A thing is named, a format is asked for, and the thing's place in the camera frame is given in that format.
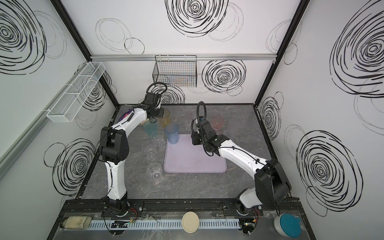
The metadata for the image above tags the yellow transparent cup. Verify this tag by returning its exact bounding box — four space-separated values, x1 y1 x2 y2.
158 109 171 128

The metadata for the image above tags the teal frosted cup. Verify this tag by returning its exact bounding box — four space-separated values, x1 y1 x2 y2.
143 120 158 136

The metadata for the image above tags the clear faceted glass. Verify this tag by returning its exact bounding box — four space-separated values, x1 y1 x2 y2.
185 119 194 132

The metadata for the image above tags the blue frosted cup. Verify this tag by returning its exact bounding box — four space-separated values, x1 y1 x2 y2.
165 123 179 144

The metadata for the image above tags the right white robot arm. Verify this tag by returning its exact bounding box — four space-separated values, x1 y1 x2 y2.
191 101 292 216

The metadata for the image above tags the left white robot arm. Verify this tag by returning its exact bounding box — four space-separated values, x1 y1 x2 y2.
99 82 168 216

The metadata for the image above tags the lilac plastic tray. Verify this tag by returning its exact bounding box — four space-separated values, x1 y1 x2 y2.
164 134 227 174

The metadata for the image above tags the pink transparent cup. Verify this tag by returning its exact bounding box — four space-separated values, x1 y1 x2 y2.
213 116 224 131

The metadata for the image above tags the purple yellow food packet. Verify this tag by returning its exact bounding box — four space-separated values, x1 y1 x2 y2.
118 110 135 124

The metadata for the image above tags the clear glass left middle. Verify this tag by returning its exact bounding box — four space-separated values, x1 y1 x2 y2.
151 131 165 148

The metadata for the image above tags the clear glass far back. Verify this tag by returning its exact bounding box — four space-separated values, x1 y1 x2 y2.
142 141 158 159

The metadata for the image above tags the clear glass near front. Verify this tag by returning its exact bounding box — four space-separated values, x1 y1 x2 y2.
147 163 163 180

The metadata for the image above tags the beige round lid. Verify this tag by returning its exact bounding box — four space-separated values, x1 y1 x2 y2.
182 212 200 234

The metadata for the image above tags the teal lidded white container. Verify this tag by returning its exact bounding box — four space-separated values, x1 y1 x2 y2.
273 214 302 238

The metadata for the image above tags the beige jar lying down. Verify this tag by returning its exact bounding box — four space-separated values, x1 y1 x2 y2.
59 216 92 230

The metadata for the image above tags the black wire wall basket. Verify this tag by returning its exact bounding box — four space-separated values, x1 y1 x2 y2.
152 55 198 88

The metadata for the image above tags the white slotted cable duct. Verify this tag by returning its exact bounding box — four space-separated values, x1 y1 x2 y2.
88 219 240 231

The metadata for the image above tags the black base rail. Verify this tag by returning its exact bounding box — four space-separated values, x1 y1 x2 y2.
59 198 305 218

